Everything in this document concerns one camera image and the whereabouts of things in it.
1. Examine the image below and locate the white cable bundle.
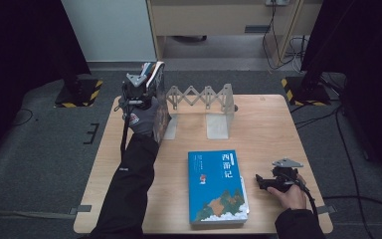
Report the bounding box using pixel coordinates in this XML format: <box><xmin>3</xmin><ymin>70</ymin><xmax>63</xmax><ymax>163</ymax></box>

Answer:
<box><xmin>286</xmin><ymin>35</ymin><xmax>309</xmax><ymax>73</ymax></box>

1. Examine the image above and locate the black hanging power cable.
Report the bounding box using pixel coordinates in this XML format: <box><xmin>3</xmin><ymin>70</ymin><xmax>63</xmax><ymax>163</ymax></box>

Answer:
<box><xmin>262</xmin><ymin>3</ymin><xmax>301</xmax><ymax>71</ymax></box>

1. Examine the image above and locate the beige wooden desk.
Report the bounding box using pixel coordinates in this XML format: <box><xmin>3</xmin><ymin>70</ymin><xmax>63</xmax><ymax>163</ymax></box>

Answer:
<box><xmin>145</xmin><ymin>0</ymin><xmax>324</xmax><ymax>68</ymax></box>

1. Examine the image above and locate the person's right hand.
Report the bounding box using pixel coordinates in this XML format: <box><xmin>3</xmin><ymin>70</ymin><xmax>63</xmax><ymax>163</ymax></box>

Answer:
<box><xmin>267</xmin><ymin>173</ymin><xmax>308</xmax><ymax>211</ymax></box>

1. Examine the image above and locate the long black floor cable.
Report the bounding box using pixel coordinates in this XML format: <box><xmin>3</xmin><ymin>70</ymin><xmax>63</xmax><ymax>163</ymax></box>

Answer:
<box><xmin>333</xmin><ymin>108</ymin><xmax>376</xmax><ymax>239</ymax></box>

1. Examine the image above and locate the black stand with striped base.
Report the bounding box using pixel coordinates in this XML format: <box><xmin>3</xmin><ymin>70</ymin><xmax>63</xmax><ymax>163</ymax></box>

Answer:
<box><xmin>281</xmin><ymin>59</ymin><xmax>332</xmax><ymax>108</ymax></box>
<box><xmin>54</xmin><ymin>59</ymin><xmax>104</xmax><ymax>109</ymax></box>

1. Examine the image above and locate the dark flat round object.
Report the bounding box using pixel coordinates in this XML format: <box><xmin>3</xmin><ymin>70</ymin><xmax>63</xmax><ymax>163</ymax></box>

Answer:
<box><xmin>171</xmin><ymin>35</ymin><xmax>209</xmax><ymax>44</ymax></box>

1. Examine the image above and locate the blue book with mountain picture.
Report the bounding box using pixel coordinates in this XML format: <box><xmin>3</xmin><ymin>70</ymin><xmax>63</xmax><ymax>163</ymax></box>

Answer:
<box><xmin>187</xmin><ymin>148</ymin><xmax>250</xmax><ymax>227</ymax></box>

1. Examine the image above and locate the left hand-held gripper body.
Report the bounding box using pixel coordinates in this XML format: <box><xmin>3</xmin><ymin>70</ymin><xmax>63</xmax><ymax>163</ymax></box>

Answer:
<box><xmin>121</xmin><ymin>73</ymin><xmax>152</xmax><ymax>108</ymax></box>

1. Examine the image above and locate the magazine with orange corner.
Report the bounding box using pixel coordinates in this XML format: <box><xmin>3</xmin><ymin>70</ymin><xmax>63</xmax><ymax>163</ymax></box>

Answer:
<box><xmin>146</xmin><ymin>61</ymin><xmax>165</xmax><ymax>90</ymax></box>

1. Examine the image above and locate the white cabinet panel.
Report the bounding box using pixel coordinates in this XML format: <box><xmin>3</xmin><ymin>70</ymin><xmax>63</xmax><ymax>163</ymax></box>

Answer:
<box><xmin>61</xmin><ymin>0</ymin><xmax>158</xmax><ymax>64</ymax></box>

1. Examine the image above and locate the left hand-held gripper black cable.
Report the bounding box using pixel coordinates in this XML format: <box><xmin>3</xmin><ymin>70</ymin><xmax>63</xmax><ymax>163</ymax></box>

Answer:
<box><xmin>118</xmin><ymin>99</ymin><xmax>131</xmax><ymax>162</ymax></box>

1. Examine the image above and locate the black curtain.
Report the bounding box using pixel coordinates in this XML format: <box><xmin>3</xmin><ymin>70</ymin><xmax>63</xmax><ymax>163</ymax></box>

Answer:
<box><xmin>0</xmin><ymin>0</ymin><xmax>93</xmax><ymax>167</ymax></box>
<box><xmin>300</xmin><ymin>0</ymin><xmax>382</xmax><ymax>182</ymax></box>

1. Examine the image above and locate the right hand-held gripper black cable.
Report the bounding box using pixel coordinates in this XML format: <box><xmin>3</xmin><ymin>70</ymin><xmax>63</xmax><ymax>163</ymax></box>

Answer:
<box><xmin>290</xmin><ymin>174</ymin><xmax>320</xmax><ymax>217</ymax></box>

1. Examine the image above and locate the grey expanding metal book rack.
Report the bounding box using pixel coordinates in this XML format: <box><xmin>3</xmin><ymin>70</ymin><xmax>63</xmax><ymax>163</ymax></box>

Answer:
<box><xmin>160</xmin><ymin>83</ymin><xmax>239</xmax><ymax>140</ymax></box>

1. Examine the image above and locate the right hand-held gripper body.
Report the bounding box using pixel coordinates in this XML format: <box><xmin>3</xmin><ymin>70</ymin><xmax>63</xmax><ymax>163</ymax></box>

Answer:
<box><xmin>271</xmin><ymin>157</ymin><xmax>304</xmax><ymax>192</ymax></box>

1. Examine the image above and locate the hand-held gripper black cable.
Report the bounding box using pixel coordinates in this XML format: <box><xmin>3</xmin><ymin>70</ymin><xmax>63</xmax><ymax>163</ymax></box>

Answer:
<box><xmin>290</xmin><ymin>174</ymin><xmax>320</xmax><ymax>217</ymax></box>
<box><xmin>118</xmin><ymin>99</ymin><xmax>131</xmax><ymax>162</ymax></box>

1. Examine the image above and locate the person's left hand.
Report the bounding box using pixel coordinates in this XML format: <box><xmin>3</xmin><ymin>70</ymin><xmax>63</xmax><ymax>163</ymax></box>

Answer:
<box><xmin>122</xmin><ymin>99</ymin><xmax>162</xmax><ymax>137</ymax></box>

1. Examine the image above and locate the black looped floor cable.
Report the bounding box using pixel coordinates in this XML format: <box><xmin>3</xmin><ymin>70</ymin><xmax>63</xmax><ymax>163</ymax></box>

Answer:
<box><xmin>12</xmin><ymin>108</ymin><xmax>35</xmax><ymax>127</ymax></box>

